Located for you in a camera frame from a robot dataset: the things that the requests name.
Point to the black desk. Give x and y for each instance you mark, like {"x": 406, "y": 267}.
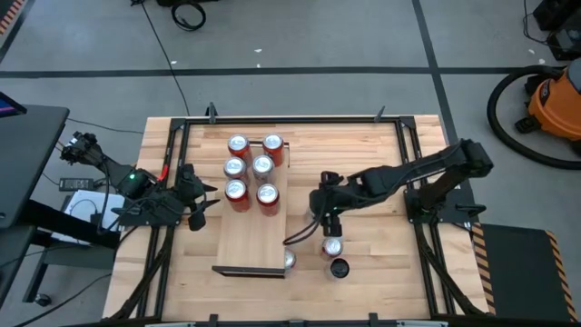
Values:
{"x": 27, "y": 159}

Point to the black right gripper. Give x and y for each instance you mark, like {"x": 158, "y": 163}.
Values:
{"x": 331, "y": 220}

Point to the black caster wheel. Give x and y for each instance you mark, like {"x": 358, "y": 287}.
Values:
{"x": 42, "y": 300}

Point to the black table clamp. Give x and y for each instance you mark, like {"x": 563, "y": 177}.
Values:
{"x": 373, "y": 320}
{"x": 212, "y": 320}
{"x": 211, "y": 112}

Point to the silver Diet Coke can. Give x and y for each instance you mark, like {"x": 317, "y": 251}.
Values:
{"x": 262, "y": 164}
{"x": 234, "y": 167}

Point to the laptop screen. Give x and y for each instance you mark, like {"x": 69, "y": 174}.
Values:
{"x": 9, "y": 106}

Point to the black desk leg frame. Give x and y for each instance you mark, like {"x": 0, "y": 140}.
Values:
{"x": 68, "y": 227}

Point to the wooden shelf black metal frame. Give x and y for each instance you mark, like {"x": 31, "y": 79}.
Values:
{"x": 249, "y": 240}

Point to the red Coca-Cola can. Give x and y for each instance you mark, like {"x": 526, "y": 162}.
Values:
{"x": 268, "y": 194}
{"x": 332, "y": 247}
{"x": 236, "y": 191}

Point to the white Celsius energy can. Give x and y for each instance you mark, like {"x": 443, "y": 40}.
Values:
{"x": 339, "y": 268}

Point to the Star Wars Coca-Cola can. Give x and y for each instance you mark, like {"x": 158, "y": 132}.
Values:
{"x": 290, "y": 259}

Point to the orange shop vacuum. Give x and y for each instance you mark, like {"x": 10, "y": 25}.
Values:
{"x": 556, "y": 106}
{"x": 495, "y": 118}

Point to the black power adapter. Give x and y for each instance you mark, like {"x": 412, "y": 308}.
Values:
{"x": 76, "y": 184}

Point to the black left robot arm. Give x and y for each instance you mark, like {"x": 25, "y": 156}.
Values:
{"x": 131, "y": 184}

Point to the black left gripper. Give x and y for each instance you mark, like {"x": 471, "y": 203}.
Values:
{"x": 190, "y": 195}

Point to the black equipment case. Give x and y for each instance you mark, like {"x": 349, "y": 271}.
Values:
{"x": 560, "y": 27}

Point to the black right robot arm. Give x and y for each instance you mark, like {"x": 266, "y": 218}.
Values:
{"x": 386, "y": 179}

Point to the orange Fanta can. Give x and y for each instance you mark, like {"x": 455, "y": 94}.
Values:
{"x": 238, "y": 144}
{"x": 273, "y": 143}

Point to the black hazard-striped floor mat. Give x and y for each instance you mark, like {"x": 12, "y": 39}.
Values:
{"x": 522, "y": 272}
{"x": 10, "y": 16}

